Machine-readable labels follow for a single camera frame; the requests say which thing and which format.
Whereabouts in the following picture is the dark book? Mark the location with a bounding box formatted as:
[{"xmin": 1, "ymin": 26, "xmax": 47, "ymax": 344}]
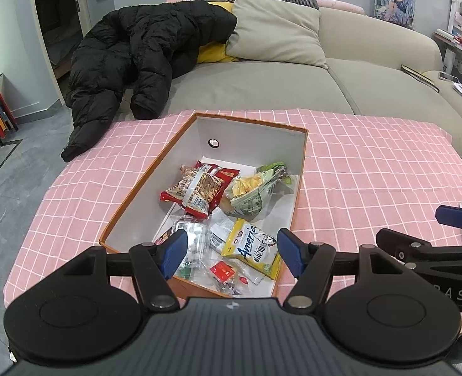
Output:
[{"xmin": 401, "ymin": 63, "xmax": 440, "ymax": 92}]

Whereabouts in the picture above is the green snack packet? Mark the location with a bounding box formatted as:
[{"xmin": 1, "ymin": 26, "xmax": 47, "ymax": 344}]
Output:
[{"xmin": 256, "ymin": 161, "xmax": 288, "ymax": 183}]

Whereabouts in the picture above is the orange cardboard box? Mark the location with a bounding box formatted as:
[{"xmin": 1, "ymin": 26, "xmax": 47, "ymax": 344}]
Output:
[{"xmin": 99, "ymin": 112, "xmax": 309, "ymax": 297}]

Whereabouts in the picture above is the clear packet of white balls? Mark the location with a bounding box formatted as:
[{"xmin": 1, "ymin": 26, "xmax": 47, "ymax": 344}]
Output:
[{"xmin": 170, "ymin": 217, "xmax": 212, "ymax": 263}]

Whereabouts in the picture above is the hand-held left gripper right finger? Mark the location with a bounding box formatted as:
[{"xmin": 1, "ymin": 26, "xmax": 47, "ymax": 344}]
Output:
[{"xmin": 277, "ymin": 228, "xmax": 410, "ymax": 309}]

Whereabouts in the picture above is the pink checked tablecloth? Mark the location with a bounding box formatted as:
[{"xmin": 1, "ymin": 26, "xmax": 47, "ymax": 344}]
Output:
[{"xmin": 4, "ymin": 109, "xmax": 462, "ymax": 335}]

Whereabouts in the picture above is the potato chips bag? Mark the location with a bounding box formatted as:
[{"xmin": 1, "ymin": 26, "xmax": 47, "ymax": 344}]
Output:
[{"xmin": 220, "ymin": 172, "xmax": 290, "ymax": 220}]

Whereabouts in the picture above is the yellow white snack packet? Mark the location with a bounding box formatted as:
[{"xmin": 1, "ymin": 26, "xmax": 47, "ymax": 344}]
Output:
[{"xmin": 220, "ymin": 218, "xmax": 282, "ymax": 280}]

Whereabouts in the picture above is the pink blanket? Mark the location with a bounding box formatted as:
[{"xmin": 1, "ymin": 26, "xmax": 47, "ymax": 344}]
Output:
[{"xmin": 315, "ymin": 0, "xmax": 365, "ymax": 15}]

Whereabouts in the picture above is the beige sofa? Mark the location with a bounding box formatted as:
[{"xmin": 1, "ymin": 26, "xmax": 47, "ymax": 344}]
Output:
[{"xmin": 64, "ymin": 6, "xmax": 462, "ymax": 157}]

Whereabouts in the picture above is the peanut snack packet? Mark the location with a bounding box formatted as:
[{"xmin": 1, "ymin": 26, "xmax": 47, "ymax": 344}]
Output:
[{"xmin": 160, "ymin": 164, "xmax": 223, "ymax": 220}]

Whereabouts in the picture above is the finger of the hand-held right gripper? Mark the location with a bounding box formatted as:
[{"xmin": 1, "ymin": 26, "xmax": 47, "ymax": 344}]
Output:
[
  {"xmin": 435, "ymin": 205, "xmax": 462, "ymax": 228},
  {"xmin": 376, "ymin": 228, "xmax": 462, "ymax": 270}
]

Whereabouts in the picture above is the yellow cushion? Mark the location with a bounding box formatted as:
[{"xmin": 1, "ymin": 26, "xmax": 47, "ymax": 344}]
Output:
[{"xmin": 196, "ymin": 1, "xmax": 239, "ymax": 64}]

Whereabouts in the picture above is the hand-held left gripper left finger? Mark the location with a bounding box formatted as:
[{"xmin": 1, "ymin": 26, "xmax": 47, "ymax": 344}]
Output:
[{"xmin": 56, "ymin": 229, "xmax": 188, "ymax": 310}]

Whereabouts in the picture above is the clear packet of dates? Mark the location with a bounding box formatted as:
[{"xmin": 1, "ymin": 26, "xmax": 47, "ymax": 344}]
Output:
[{"xmin": 205, "ymin": 260, "xmax": 264, "ymax": 296}]

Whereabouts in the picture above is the beige pillow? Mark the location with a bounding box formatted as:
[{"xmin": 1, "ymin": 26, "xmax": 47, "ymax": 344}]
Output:
[{"xmin": 225, "ymin": 0, "xmax": 328, "ymax": 70}]

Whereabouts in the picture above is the anime print cushion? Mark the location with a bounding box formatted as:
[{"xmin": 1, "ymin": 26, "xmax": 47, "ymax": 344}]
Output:
[{"xmin": 373, "ymin": 0, "xmax": 417, "ymax": 31}]

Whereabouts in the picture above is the black puffer jacket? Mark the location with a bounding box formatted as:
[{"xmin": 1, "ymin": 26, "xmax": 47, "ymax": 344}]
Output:
[{"xmin": 60, "ymin": 1, "xmax": 238, "ymax": 162}]

